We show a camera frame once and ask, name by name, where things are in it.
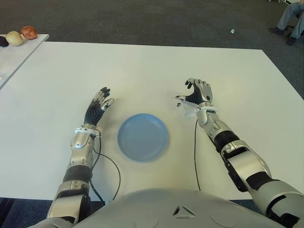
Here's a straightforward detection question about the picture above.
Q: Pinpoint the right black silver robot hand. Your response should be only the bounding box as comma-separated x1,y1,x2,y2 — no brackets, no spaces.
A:
175,77,213,106

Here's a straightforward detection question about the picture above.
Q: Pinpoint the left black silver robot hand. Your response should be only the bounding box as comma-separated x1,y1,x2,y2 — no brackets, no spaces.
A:
84,86,114,124

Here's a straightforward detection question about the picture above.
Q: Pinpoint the white square charger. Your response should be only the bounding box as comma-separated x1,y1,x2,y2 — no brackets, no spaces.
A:
177,98,198,117

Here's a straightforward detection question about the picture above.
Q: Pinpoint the light blue round plate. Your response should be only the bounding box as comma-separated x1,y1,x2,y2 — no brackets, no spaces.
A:
117,113,171,162

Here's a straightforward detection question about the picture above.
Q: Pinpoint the white side table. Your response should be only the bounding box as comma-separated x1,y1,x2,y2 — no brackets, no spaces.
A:
0,34,50,90

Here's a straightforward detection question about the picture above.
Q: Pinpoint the reddish brown round fruit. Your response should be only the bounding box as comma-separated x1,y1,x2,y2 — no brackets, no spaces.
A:
20,25,38,40

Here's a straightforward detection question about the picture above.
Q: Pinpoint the beige round fruit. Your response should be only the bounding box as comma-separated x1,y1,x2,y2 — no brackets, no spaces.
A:
6,31,24,46

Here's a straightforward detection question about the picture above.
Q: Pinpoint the seated person in jeans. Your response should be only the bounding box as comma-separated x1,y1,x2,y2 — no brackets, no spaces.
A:
269,2,304,46

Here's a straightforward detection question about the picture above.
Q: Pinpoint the grey robot torso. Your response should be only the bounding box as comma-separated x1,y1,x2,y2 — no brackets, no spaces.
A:
23,187,295,228

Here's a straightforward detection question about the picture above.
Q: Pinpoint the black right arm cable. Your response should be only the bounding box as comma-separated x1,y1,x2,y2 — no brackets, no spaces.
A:
194,118,202,191

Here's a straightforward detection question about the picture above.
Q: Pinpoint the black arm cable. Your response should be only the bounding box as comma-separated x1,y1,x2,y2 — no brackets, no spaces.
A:
89,136,122,206
194,118,202,191

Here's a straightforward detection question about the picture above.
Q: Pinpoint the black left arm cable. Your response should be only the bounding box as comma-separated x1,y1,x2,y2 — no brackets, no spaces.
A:
89,136,122,206

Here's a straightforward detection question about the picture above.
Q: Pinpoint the white frame on floor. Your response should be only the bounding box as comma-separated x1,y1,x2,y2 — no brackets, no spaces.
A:
266,0,292,6

